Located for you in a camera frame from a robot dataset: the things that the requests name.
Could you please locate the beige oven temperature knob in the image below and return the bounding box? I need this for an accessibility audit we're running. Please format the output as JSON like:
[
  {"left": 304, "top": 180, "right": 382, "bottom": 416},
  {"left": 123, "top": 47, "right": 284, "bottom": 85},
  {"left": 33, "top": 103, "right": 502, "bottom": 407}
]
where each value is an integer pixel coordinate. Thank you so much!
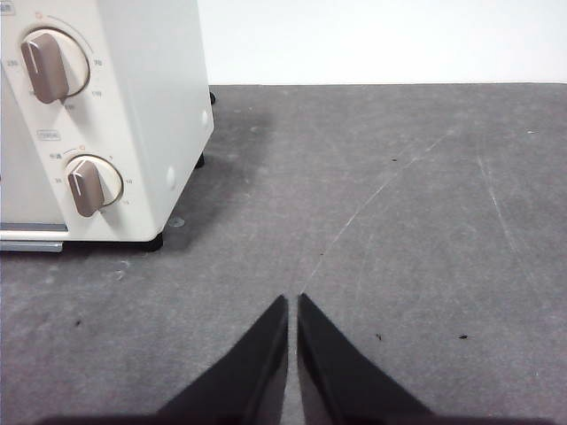
[{"left": 19, "top": 27, "right": 91, "bottom": 106}]

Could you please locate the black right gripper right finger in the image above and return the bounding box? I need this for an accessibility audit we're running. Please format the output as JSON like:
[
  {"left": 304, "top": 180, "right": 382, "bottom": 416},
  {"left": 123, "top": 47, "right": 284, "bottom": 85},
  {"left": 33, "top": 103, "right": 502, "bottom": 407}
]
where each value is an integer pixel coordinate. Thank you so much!
[{"left": 297, "top": 292, "right": 439, "bottom": 425}]

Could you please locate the silver oven crumb tray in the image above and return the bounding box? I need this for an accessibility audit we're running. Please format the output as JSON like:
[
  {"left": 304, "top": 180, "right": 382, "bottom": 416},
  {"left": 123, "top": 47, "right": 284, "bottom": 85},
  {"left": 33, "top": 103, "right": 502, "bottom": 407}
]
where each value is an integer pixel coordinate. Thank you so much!
[{"left": 0, "top": 241, "right": 64, "bottom": 254}]

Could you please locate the cream toaster oven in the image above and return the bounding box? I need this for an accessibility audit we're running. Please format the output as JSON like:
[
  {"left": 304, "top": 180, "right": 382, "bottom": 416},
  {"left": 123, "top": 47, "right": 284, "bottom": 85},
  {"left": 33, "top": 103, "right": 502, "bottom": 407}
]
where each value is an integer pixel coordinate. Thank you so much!
[{"left": 0, "top": 0, "right": 217, "bottom": 253}]

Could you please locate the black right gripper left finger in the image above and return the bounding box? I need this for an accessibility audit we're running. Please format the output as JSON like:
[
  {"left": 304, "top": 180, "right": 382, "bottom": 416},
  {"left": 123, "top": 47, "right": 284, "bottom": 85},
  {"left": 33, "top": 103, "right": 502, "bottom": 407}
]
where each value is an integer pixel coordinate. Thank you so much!
[{"left": 154, "top": 294, "right": 290, "bottom": 425}]

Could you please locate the beige oven timer knob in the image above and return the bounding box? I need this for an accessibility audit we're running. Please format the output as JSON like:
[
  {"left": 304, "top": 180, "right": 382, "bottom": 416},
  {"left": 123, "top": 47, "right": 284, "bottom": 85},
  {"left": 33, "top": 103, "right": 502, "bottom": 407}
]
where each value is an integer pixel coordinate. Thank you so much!
[{"left": 64, "top": 154, "right": 125, "bottom": 219}]

